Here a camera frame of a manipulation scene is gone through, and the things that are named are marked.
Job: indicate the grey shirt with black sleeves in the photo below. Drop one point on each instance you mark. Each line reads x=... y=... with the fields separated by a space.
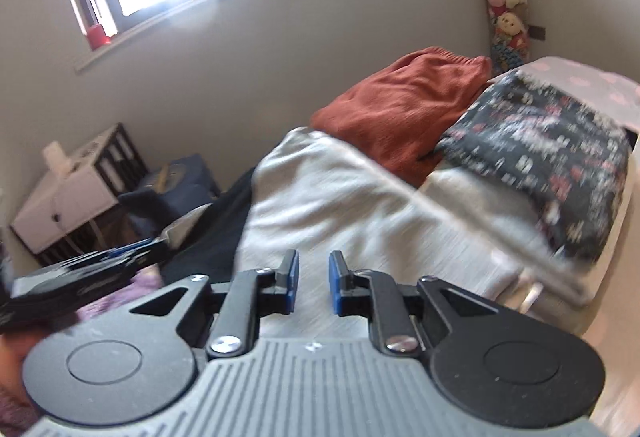
x=340 y=197

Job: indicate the red object on windowsill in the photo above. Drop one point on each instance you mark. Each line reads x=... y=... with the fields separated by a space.
x=96 y=37

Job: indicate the navy blue bag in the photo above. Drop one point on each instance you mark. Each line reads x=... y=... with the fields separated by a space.
x=175 y=182

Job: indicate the rust orange folded cloth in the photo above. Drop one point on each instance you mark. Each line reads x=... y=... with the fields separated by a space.
x=400 y=112

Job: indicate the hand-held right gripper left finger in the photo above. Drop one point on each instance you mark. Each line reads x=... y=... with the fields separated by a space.
x=292 y=284

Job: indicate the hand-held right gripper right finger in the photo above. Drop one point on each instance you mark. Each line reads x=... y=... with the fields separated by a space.
x=336 y=284

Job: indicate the bed with pink dotted sheet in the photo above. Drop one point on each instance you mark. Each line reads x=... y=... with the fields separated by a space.
x=580 y=74

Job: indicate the white cabinet with black grid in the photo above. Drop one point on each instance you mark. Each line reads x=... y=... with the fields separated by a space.
x=65 y=202

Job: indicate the black printed pillow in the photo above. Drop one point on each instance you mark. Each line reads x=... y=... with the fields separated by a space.
x=540 y=147

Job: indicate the dark wall outlet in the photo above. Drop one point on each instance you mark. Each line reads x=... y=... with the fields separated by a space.
x=538 y=32

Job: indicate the purple fuzzy garment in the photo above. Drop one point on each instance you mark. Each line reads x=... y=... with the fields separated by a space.
x=120 y=289

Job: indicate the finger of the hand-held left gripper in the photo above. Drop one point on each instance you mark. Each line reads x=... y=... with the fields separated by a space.
x=140 y=253

